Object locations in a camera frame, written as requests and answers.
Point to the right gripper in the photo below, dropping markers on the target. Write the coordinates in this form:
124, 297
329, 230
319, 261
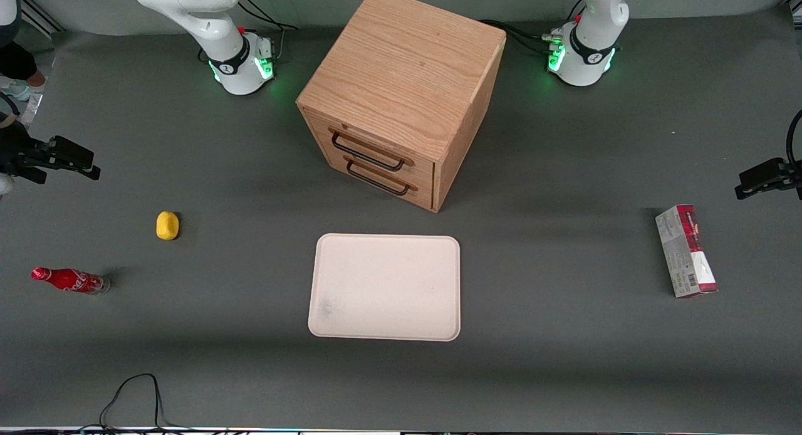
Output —
17, 153

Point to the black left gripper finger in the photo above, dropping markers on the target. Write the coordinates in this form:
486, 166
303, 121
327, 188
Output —
764, 175

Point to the red coke bottle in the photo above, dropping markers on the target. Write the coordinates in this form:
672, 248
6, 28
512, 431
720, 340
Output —
72, 281

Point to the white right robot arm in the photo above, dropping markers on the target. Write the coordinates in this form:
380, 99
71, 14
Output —
213, 27

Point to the cream plastic tray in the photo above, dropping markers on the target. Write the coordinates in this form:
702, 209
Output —
385, 288

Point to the light sneaker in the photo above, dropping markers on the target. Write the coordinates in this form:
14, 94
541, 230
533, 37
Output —
22, 90

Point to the person leg black trousers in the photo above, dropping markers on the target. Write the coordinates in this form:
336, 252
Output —
15, 62

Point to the red white cardboard box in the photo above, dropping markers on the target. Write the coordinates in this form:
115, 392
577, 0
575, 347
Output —
686, 253

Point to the yellow lemon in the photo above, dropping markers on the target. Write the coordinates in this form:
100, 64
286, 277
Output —
167, 225

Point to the wooden drawer front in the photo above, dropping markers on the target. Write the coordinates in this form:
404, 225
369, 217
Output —
423, 170
423, 195

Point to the wooden drawer cabinet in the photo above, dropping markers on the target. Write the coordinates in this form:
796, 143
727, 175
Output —
401, 65

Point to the aluminium frame rail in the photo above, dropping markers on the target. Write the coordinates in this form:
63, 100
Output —
41, 15

